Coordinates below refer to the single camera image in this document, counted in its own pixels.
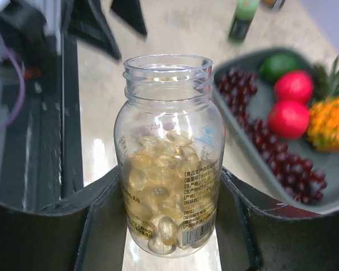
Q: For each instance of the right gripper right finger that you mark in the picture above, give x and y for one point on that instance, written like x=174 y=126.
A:
x=258 y=232

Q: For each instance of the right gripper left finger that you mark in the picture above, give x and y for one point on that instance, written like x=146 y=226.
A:
x=84 y=231

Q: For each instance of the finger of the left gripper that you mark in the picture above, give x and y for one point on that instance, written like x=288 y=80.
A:
x=130 y=11

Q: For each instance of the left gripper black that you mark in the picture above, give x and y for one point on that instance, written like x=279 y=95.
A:
x=32 y=28

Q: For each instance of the clear pill bottle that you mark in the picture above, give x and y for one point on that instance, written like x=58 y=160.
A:
x=169 y=140

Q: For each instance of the dark red grape bunch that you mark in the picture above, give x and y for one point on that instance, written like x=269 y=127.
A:
x=296 y=175

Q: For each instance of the grey fruit tray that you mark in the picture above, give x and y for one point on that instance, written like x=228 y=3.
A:
x=329 y=162

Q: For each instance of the green capped small bottle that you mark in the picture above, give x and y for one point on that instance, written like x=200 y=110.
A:
x=242 y=18

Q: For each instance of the red pomegranate right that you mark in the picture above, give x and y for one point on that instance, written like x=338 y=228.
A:
x=288 y=119

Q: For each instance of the red pomegranate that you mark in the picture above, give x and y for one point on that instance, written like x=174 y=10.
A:
x=296 y=86
x=288 y=119

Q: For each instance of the orange toy pineapple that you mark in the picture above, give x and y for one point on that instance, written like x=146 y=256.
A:
x=323 y=129

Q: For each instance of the tin can fruit label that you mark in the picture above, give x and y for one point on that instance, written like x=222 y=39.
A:
x=272 y=5

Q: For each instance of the red pomegranate left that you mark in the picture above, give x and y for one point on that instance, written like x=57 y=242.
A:
x=296 y=86

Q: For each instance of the green lime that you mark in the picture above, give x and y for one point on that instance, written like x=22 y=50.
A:
x=277 y=65

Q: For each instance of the black base frame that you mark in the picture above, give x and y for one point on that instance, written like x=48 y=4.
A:
x=54 y=166

